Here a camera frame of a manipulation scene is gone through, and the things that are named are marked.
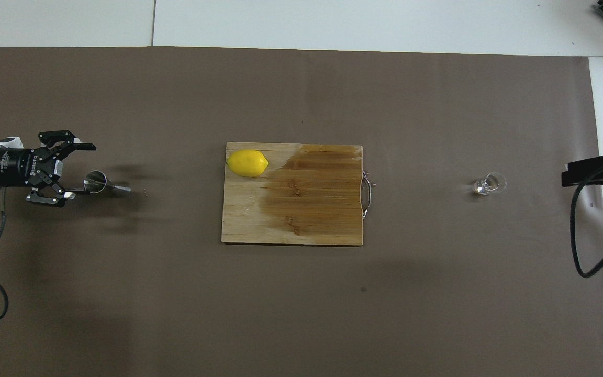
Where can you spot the brown paper table mat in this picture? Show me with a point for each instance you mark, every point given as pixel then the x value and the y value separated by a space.
pixel 176 293

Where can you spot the yellow lemon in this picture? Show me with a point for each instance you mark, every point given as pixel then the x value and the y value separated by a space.
pixel 247 163

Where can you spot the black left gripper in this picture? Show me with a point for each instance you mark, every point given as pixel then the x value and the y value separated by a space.
pixel 19 167

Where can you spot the steel double jigger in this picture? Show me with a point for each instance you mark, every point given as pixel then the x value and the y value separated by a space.
pixel 115 186

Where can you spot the wooden cutting board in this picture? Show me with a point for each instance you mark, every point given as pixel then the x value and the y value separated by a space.
pixel 291 209

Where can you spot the small clear glass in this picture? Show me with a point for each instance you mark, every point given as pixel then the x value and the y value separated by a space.
pixel 487 184

